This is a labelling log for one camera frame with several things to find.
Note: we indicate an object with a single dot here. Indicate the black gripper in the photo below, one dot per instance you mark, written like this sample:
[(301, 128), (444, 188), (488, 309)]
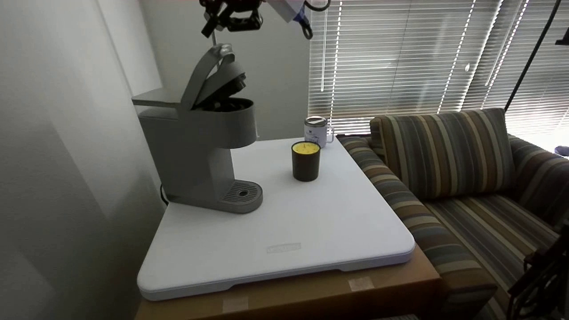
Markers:
[(234, 3)]

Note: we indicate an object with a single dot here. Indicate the grey coffee machine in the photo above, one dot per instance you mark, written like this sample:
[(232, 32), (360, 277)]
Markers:
[(189, 147)]

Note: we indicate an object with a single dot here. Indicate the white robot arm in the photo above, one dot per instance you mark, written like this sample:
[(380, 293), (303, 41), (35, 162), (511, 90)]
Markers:
[(285, 7)]

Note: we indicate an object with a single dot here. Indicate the white mug with lid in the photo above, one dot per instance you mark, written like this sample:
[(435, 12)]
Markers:
[(317, 130)]

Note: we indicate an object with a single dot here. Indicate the dark glass candle jar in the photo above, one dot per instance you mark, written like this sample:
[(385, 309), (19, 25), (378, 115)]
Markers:
[(307, 162)]

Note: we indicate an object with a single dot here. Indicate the white window blinds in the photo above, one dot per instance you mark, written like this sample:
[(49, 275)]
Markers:
[(415, 58)]

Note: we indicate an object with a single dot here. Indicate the white plastic board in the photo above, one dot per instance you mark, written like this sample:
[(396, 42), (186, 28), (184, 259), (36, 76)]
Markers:
[(296, 231)]

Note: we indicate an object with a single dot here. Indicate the striped sofa back cushion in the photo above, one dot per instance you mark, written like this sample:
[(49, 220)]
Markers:
[(445, 153)]

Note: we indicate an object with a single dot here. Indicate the wooden side table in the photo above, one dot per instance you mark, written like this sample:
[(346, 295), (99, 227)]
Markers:
[(308, 295)]

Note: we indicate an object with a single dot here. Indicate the black slanted pole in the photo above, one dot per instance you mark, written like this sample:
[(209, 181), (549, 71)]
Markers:
[(534, 53)]

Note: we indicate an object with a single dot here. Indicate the striped fabric sofa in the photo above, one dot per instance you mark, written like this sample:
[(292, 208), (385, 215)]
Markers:
[(474, 218)]

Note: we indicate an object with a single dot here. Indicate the black tripod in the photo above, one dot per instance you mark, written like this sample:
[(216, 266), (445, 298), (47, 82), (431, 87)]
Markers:
[(543, 277)]

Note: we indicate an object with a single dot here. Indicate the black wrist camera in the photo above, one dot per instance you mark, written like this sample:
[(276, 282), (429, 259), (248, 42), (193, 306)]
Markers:
[(246, 23)]

